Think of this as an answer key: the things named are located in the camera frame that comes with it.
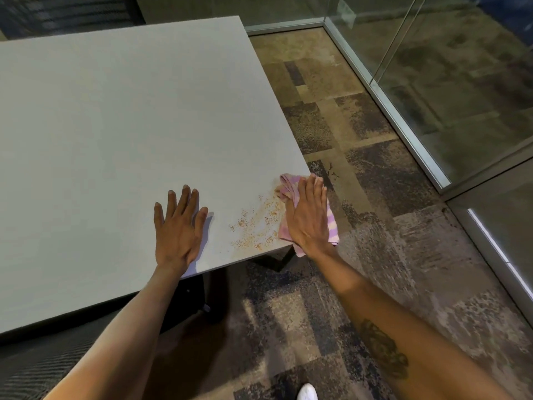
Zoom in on person's right hand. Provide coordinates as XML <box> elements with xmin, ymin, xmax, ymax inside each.
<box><xmin>285</xmin><ymin>173</ymin><xmax>335</xmax><ymax>256</ymax></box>

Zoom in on person's left hand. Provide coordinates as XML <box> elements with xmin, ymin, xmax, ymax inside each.
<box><xmin>153</xmin><ymin>185</ymin><xmax>209</xmax><ymax>276</ymax></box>

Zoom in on black table base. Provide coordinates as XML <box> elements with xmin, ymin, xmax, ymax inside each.
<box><xmin>160</xmin><ymin>246</ymin><xmax>297</xmax><ymax>334</ymax></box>

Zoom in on pink striped cleaning cloth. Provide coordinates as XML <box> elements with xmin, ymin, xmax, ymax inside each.
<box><xmin>276</xmin><ymin>173</ymin><xmax>340</xmax><ymax>258</ymax></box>

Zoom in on person's left forearm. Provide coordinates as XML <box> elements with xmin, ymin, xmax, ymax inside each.
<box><xmin>43</xmin><ymin>262</ymin><xmax>189</xmax><ymax>400</ymax></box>

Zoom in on black mesh office chair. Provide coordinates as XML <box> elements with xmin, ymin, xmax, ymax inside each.
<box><xmin>0</xmin><ymin>0</ymin><xmax>145</xmax><ymax>41</ymax></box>

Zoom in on person's right forearm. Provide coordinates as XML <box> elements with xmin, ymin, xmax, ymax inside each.
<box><xmin>309</xmin><ymin>245</ymin><xmax>515</xmax><ymax>400</ymax></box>

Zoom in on scattered brown crumbs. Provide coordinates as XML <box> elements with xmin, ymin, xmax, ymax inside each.
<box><xmin>228</xmin><ymin>191</ymin><xmax>289</xmax><ymax>251</ymax></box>

